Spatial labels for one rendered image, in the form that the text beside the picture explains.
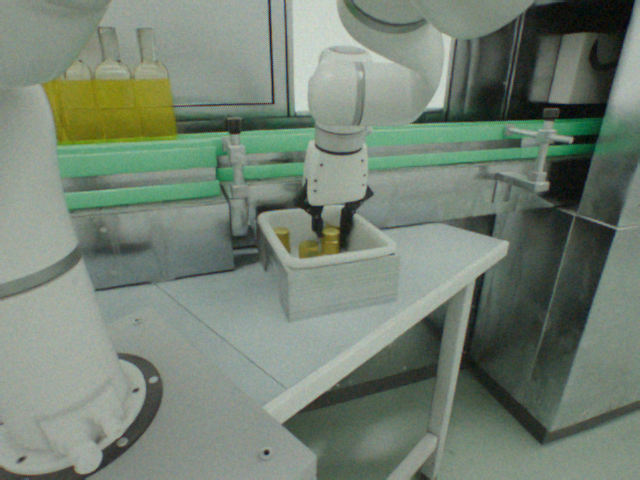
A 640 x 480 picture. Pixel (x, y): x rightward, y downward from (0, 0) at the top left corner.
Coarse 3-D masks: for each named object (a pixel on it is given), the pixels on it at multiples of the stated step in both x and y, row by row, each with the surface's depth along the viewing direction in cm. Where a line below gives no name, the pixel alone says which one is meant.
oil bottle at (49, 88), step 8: (48, 88) 60; (48, 96) 61; (56, 96) 62; (56, 104) 62; (56, 112) 62; (56, 120) 62; (56, 128) 63; (64, 128) 63; (56, 136) 63; (64, 136) 64; (56, 144) 64; (64, 144) 64
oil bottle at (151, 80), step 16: (144, 64) 64; (160, 64) 65; (144, 80) 64; (160, 80) 65; (144, 96) 65; (160, 96) 66; (144, 112) 66; (160, 112) 67; (144, 128) 67; (160, 128) 68
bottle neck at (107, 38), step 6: (96, 30) 61; (102, 30) 61; (108, 30) 61; (114, 30) 62; (102, 36) 61; (108, 36) 61; (114, 36) 62; (102, 42) 62; (108, 42) 62; (114, 42) 62; (102, 48) 62; (108, 48) 62; (114, 48) 63; (102, 54) 62; (108, 54) 62; (114, 54) 63; (102, 60) 63; (114, 60) 63; (120, 60) 64
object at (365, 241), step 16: (336, 208) 74; (272, 224) 71; (288, 224) 72; (304, 224) 73; (336, 224) 75; (352, 224) 70; (368, 224) 65; (272, 240) 59; (320, 240) 75; (352, 240) 70; (368, 240) 64; (384, 240) 59; (288, 256) 53; (320, 256) 53; (336, 256) 53; (352, 256) 54; (368, 256) 55
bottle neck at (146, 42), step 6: (138, 30) 63; (144, 30) 63; (150, 30) 63; (138, 36) 63; (144, 36) 63; (150, 36) 63; (138, 42) 64; (144, 42) 63; (150, 42) 64; (144, 48) 64; (150, 48) 64; (144, 54) 64; (150, 54) 64; (156, 54) 65
